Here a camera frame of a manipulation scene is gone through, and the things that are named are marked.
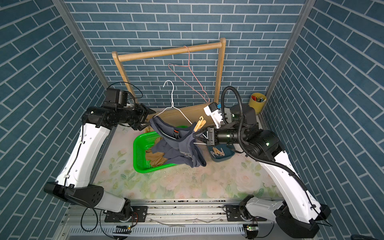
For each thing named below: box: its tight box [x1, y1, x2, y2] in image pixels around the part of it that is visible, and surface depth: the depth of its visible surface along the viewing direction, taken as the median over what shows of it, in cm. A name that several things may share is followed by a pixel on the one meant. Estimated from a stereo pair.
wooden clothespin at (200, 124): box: [194, 115, 207, 132], surface depth 53 cm
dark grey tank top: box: [149, 116, 207, 168], surface depth 72 cm
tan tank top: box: [145, 149, 168, 167], surface depth 91 cm
